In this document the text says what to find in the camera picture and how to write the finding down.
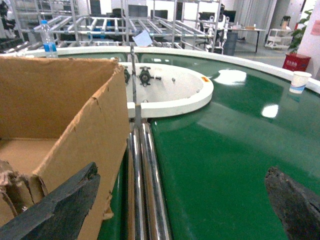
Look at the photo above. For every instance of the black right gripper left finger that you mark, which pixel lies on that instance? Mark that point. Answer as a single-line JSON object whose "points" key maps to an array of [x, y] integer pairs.
{"points": [[59, 215]]}

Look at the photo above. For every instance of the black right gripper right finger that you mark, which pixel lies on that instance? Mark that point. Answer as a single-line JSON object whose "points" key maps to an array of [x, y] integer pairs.
{"points": [[296, 206]]}

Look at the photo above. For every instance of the brown cardboard box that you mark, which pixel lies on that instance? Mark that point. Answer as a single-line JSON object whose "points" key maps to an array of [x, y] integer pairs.
{"points": [[57, 115]]}

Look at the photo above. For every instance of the chrome conveyor roller right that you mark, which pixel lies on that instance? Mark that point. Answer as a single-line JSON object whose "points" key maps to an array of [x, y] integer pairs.
{"points": [[156, 210]]}

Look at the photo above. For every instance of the chrome conveyor roller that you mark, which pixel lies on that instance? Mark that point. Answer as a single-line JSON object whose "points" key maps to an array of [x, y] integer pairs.
{"points": [[156, 210], [136, 206]]}

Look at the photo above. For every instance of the green curved conveyor belt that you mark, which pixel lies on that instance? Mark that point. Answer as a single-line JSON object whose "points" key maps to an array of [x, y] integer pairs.
{"points": [[213, 161]]}

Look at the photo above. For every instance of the chrome conveyor roller left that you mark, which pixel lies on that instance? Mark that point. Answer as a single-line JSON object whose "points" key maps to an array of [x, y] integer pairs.
{"points": [[136, 206]]}

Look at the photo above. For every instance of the white conveyor outer rim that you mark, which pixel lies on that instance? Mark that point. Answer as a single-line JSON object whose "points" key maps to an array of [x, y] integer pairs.
{"points": [[225, 56]]}

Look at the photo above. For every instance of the white conveyor centre plate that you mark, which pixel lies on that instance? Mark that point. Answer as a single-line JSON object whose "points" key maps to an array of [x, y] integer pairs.
{"points": [[172, 91]]}

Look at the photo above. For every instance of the white paper cup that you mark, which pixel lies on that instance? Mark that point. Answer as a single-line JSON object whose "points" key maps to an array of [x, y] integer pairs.
{"points": [[299, 81]]}

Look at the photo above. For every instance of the green bearing block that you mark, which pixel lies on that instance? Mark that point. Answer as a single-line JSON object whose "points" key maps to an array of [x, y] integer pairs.
{"points": [[145, 75]]}

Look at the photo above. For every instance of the white wheeled cart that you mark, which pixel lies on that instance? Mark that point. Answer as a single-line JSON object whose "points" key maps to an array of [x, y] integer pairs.
{"points": [[278, 39]]}

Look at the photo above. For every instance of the green potted plant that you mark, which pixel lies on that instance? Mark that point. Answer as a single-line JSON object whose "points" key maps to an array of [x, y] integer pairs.
{"points": [[298, 33]]}

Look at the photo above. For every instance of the clear plastic water bottle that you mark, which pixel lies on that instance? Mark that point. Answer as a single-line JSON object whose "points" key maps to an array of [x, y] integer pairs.
{"points": [[48, 39]]}

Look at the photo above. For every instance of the white office desk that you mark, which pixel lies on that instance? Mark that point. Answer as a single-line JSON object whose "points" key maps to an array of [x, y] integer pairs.
{"points": [[249, 29]]}

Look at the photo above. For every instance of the white paper sheet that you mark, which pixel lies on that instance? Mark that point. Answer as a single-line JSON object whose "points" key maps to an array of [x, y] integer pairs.
{"points": [[142, 39]]}

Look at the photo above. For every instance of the white humanoid robot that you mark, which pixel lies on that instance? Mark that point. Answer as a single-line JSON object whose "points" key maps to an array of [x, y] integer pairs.
{"points": [[217, 33]]}

